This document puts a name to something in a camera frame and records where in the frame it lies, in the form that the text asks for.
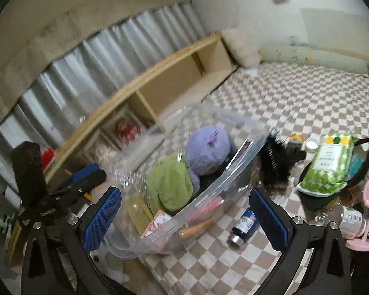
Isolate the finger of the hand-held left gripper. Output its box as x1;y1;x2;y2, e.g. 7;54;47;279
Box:
71;164;100;185
78;170;108;193

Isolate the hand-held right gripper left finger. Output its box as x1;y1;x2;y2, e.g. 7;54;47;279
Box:
21;187;123;295

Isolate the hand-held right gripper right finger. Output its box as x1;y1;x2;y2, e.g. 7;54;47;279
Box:
248;188;353;295

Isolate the blue bottle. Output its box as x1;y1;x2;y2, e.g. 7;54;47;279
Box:
228;208;262;248

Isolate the clear plastic storage container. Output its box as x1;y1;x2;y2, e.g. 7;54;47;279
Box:
106;103;269;260

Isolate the blue card box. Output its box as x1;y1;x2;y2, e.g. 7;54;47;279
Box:
234;138;254;163

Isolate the red lidded container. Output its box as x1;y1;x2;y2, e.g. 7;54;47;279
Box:
41;147;56;173

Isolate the white plush toy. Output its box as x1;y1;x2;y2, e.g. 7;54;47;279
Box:
86;132;120;163

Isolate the clear display box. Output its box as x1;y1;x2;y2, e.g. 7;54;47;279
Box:
101;109;145;148
80;129;122;166

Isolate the crystal bead ornament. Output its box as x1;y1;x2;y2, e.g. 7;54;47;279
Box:
112;169;148;191

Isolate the light wooden box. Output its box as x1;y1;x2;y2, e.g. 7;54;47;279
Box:
124;193;154;237

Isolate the black cap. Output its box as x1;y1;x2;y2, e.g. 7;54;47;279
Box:
300;138;369;212

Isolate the red dress doll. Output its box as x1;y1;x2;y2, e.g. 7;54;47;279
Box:
114;118;142;142

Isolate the black feather duster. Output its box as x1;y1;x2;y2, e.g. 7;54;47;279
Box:
252;127;306;195

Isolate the green plush toy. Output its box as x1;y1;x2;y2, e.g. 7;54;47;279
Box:
147;155;194;212

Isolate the green wet wipes packet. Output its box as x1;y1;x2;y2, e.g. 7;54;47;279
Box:
296;133;362;197

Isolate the white labelled bottle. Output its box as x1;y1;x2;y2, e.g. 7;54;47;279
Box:
340;206;369;240

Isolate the purple plush toy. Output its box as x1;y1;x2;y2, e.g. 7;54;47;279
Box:
184;126;234;192

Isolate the silver pleated curtain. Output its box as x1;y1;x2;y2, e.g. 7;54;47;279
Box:
0;1;208;173

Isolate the brown checkered blanket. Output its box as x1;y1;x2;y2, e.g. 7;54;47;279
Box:
111;61;369;295

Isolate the wooden bedside shelf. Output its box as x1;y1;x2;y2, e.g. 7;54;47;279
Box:
4;32;237;268

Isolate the beige printed curtain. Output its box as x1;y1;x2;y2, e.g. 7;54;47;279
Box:
0;0;194;142

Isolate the long green pillow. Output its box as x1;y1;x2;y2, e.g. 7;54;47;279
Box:
260;44;369;77

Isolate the cream fluffy pillow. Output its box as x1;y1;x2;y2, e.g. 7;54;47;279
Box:
223;26;262;68

